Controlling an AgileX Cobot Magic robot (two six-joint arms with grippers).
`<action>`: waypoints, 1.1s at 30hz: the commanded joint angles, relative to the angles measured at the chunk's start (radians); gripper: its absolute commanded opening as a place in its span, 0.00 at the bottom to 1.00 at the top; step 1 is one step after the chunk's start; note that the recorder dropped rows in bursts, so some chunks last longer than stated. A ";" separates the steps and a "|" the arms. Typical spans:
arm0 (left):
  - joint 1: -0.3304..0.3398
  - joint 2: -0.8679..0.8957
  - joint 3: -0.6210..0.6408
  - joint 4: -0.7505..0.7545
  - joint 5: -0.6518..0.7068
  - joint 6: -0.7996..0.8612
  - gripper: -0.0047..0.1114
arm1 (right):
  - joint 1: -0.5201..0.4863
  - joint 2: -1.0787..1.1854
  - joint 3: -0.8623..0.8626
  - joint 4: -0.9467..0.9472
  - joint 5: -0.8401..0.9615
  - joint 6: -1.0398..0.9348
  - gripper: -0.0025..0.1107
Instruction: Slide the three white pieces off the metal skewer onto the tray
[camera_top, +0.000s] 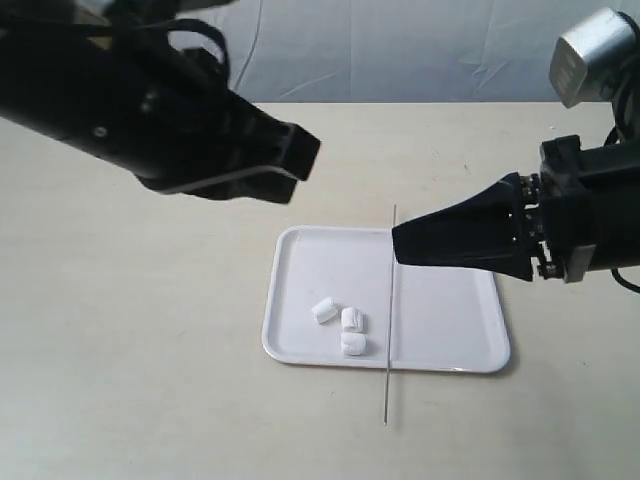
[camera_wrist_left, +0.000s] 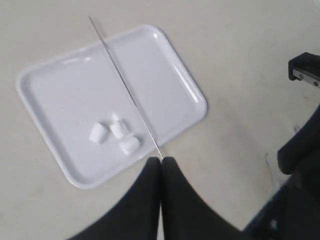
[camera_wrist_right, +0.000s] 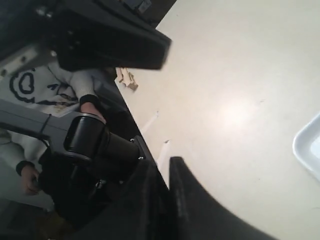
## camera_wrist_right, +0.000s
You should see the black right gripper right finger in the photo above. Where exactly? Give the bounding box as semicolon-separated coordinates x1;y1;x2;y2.
169;156;274;240

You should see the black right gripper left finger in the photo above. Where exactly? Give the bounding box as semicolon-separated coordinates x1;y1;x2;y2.
56;4;172;72

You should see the person in white sweater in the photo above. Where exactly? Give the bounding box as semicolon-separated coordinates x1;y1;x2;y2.
0;62;106;209

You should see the white rectangular plastic tray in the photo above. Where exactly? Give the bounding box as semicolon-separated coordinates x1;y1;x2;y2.
292;114;320;182

